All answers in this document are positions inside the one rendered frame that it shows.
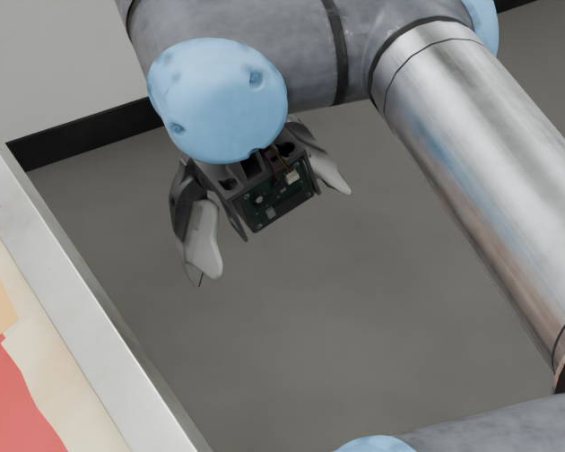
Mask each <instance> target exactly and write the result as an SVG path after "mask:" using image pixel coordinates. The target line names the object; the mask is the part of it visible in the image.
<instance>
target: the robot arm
mask: <svg viewBox="0 0 565 452"><path fill-rule="evenodd" d="M114 1H115V3H116V6H117V9H118V12H119V14H120V17H121V20H122V22H123V24H124V27H125V29H126V34H127V36H128V38H129V40H130V42H131V43H132V45H133V47H134V50H135V53H136V56H137V59H138V61H139V64H140V66H141V68H142V71H143V75H144V78H145V81H146V82H147V91H148V95H149V98H150V101H151V103H152V105H153V107H154V109H155V111H156V112H157V113H158V115H159V116H160V117H161V119H162V121H163V123H164V125H165V126H166V129H167V131H168V133H169V136H170V138H171V140H172V141H173V143H174V144H175V145H176V146H177V147H178V148H179V149H180V150H181V151H182V153H181V154H180V157H181V159H180V160H179V167H178V172H177V174H176V176H175V178H174V179H173V181H172V184H171V187H170V191H169V210H170V216H171V222H172V228H173V231H174V233H175V237H176V242H177V247H178V253H179V257H180V260H181V264H182V266H183V268H184V270H185V273H186V274H187V277H188V278H189V280H190V281H191V283H192V284H194V286H195V287H200V284H201V281H202V278H203V274H206V275H207V276H209V277H210V278H211V279H213V280H215V281H216V280H219V279H220V278H221V276H222V258H221V255H220V251H219V249H218V246H217V243H216V232H217V229H218V224H219V211H220V208H219V206H218V205H217V204H216V203H215V202H214V200H212V198H211V197H210V196H209V195H207V190H209V191H213V192H215V194H216V195H217V196H218V197H219V199H220V201H221V203H222V207H223V209H224V211H225V212H226V214H227V217H228V219H229V221H230V224H231V226H232V227H233V228H234V230H235V231H236V232H237V233H238V234H239V235H240V236H241V237H242V239H243V240H244V241H245V242H247V241H248V237H247V235H246V232H245V231H244V229H243V227H242V225H241V222H240V220H239V217H238V215H239V216H240V217H241V219H242V220H243V221H244V222H245V223H246V225H247V226H248V227H249V228H250V229H251V231H252V232H253V233H258V232H259V231H261V230H262V229H263V228H265V227H266V226H268V225H270V224H271V223H273V222H275V221H276V220H278V219H279V218H281V217H283V216H284V215H285V214H286V213H288V212H290V211H291V210H293V209H295V208H296V207H298V206H299V205H301V204H303V203H304V202H306V201H307V200H309V199H310V198H311V197H313V196H314V194H315V192H316V193H317V195H318V196H319V195H320V194H321V191H320V188H319V185H318V183H317V179H321V180H322V181H323V182H324V183H325V184H326V185H327V186H328V187H331V188H333V189H335V190H338V191H341V192H343V193H345V194H347V195H349V194H350V193H351V189H350V188H349V187H348V185H347V184H346V181H345V178H344V175H343V173H342V171H341V169H340V168H339V167H338V165H337V164H336V163H335V161H334V160H333V159H332V157H331V156H330V155H329V154H328V152H327V151H326V150H325V149H324V148H323V147H322V146H321V145H320V144H319V142H318V141H317V140H316V138H315V137H314V136H313V134H311V133H310V131H309V129H308V128H307V127H306V126H305V125H304V124H303V123H302V122H301V121H300V120H299V119H298V118H297V117H295V116H293V115H292V114H293V113H298V112H302V111H308V110H312V109H321V108H326V107H332V106H336V105H341V104H344V103H350V102H355V101H360V100H371V102H372V103H373V105H374V106H375V108H376V109H377V110H378V112H379V113H380V115H381V116H382V117H383V119H384V120H385V122H386V123H387V125H388V127H389V128H390V130H391V131H392V133H393V134H394V136H395V138H396V139H397V141H398V142H399V143H400V144H401V146H402V147H403V149H404V151H405V152H406V154H407V155H408V157H409V158H410V160H411V161H412V163H413V165H414V166H415V168H416V169H417V170H418V171H419V173H420V174H421V176H422V178H423V179H424V181H425V182H426V184H427V185H428V187H429V188H430V190H431V192H432V193H433V195H435V197H436V198H437V200H438V201H439V203H440V204H441V206H442V207H443V209H444V210H445V212H446V213H447V215H448V217H449V218H450V220H451V221H452V222H453V223H454V225H455V226H456V228H457V230H458V231H459V233H460V234H461V236H462V237H463V239H464V240H465V242H466V244H467V245H468V247H469V248H470V249H471V250H472V252H473V253H474V255H475V257H476V258H477V260H478V261H479V263H480V264H481V266H482V268H483V269H484V271H485V272H486V274H487V275H488V276H489V277H490V279H491V281H492V282H493V284H494V285H495V287H496V288H497V290H498V291H499V293H500V295H501V296H502V298H503V299H504V300H505V301H506V303H507V304H508V306H509V308H510V309H511V311H512V312H513V314H514V315H515V317H516V318H517V320H518V322H519V323H520V325H521V326H522V327H523V328H524V330H525V331H526V333H527V335H528V336H529V338H530V339H531V341H532V342H533V344H534V345H535V347H536V349H537V350H538V352H539V353H540V354H541V355H542V357H543V359H544V360H545V361H546V363H547V364H548V366H549V367H550V369H551V370H552V372H553V374H554V375H555V376H554V379H553V382H552V392H551V395H548V396H546V397H542V398H538V399H535V400H531V401H527V402H524V403H520V404H513V405H510V406H506V407H502V408H499V409H495V410H491V411H488V412H484V413H477V414H474V415H470V416H466V417H463V418H459V419H455V420H452V421H448V422H442V423H438V424H435V425H431V426H428V427H424V428H420V429H417V430H410V431H407V432H403V433H399V434H396V435H392V436H384V435H377V436H367V437H363V438H359V439H355V440H352V441H350V442H348V443H346V444H344V445H342V446H341V447H340V448H338V449H337V450H336V451H334V452H565V138H564V137H563V136H562V135H561V133H560V132H559V131H558V130H557V128H556V127H555V126H554V125H553V124H552V122H551V121H550V120H549V119H548V118H547V116H545V114H544V113H543V112H542V111H541V110H540V109H539V108H538V107H537V106H536V104H535V103H534V102H533V101H532V99H531V98H530V97H529V96H528V95H527V94H526V92H525V91H524V90H523V89H522V87H521V86H520V85H519V84H518V83H517V81H516V80H515V79H514V78H513V77H512V75H511V74H510V73H509V72H508V71H507V69H506V68H505V67H504V66H503V65H502V63H501V62H500V61H499V60H498V59H497V57H496V56H497V51H498V45H499V25H498V18H497V13H496V9H495V5H494V2H493V0H114Z"/></svg>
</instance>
